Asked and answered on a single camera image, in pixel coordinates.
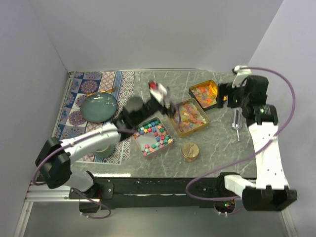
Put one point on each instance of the clear plastic ball half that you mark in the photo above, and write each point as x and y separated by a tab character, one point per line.
188	158

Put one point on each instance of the round gold tin lid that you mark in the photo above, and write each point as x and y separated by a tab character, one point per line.
190	150

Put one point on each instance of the gold fork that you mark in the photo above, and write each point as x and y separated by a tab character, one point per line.
104	91

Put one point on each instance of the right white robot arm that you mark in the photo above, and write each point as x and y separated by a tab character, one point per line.
271	191

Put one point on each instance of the gold tin of pastel candies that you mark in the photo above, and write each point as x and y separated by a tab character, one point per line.
193	118

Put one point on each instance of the silver metal scoop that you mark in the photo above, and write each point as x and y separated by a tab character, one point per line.
236	121

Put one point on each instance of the patterned placemat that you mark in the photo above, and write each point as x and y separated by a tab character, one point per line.
71	123

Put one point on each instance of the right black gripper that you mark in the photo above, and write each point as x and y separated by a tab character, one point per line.
224	89

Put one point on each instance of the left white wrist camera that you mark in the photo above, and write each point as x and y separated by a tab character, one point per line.
159	92

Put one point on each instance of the gold tin of neon candies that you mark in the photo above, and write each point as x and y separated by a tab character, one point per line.
205	94

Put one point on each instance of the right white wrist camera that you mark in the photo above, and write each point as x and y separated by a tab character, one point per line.
241	73

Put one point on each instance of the teal ceramic plate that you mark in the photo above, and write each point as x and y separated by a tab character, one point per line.
99	107

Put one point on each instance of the pink tin of star candies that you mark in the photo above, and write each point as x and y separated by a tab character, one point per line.
152	137

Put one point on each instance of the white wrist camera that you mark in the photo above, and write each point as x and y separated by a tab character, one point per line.
159	92
241	73

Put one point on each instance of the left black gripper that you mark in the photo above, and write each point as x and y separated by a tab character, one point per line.
170	112

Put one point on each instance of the black base bar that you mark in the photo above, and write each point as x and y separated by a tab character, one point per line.
128	192

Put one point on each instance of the teal ceramic cup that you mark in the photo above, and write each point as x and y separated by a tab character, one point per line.
104	152

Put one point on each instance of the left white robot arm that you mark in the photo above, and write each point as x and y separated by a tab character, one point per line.
54	163

